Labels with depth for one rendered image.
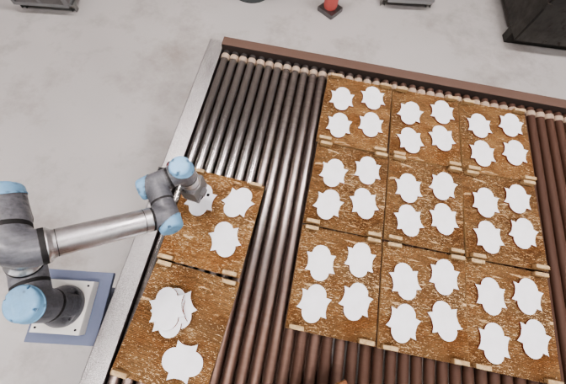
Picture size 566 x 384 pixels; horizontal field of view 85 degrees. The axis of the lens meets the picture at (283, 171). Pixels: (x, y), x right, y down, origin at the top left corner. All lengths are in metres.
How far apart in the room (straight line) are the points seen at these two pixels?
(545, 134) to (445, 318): 1.14
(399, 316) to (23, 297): 1.33
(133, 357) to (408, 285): 1.09
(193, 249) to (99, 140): 1.72
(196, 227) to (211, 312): 0.34
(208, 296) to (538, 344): 1.30
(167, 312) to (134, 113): 1.95
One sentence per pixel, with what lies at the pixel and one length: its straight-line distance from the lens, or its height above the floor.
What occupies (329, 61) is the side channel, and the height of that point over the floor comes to 0.95.
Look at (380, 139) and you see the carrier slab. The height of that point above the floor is 0.94.
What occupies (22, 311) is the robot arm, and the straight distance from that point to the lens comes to 1.37.
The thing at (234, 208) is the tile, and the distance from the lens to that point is 1.38.
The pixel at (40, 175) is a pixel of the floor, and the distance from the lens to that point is 2.98.
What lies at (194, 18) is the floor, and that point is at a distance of 3.51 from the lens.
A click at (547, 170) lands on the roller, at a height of 0.91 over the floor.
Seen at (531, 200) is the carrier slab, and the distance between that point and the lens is 1.87.
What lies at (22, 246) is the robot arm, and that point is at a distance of 0.99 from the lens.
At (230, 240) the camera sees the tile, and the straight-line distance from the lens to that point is 1.35.
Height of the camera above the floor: 2.27
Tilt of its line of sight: 67 degrees down
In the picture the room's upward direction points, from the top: 8 degrees clockwise
